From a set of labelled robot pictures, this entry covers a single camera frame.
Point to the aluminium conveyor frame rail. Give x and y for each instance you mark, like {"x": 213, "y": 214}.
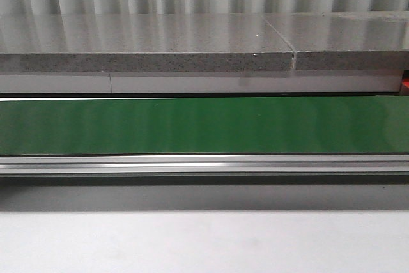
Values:
{"x": 206, "y": 165}

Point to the green conveyor belt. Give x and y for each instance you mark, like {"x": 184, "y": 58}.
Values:
{"x": 361, "y": 124}

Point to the grey speckled stone slab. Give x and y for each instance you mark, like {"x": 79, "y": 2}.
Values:
{"x": 142, "y": 43}

